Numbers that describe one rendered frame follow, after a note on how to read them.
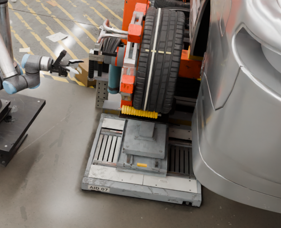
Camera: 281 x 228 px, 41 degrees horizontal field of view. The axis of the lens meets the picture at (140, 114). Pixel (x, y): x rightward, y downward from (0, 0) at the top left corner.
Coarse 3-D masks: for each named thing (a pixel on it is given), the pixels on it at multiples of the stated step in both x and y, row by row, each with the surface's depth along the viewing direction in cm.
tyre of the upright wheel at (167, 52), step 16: (160, 16) 222; (176, 16) 225; (144, 32) 215; (160, 32) 215; (176, 32) 215; (144, 48) 213; (160, 48) 213; (176, 48) 212; (144, 64) 213; (160, 64) 213; (176, 64) 213; (144, 80) 216; (160, 80) 217; (176, 80) 216; (144, 96) 224; (160, 96) 222
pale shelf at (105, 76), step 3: (96, 72) 300; (102, 72) 301; (105, 72) 302; (96, 75) 297; (102, 75) 298; (105, 75) 299; (108, 75) 299; (96, 78) 296; (99, 78) 296; (102, 78) 296; (105, 78) 296; (108, 78) 296
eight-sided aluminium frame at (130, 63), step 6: (138, 12) 236; (132, 18) 228; (138, 18) 236; (138, 24) 222; (126, 48) 218; (138, 48) 267; (126, 54) 218; (138, 54) 269; (126, 60) 217; (132, 60) 217; (126, 66) 219; (132, 66) 218; (126, 72) 225; (132, 72) 221; (126, 96) 249
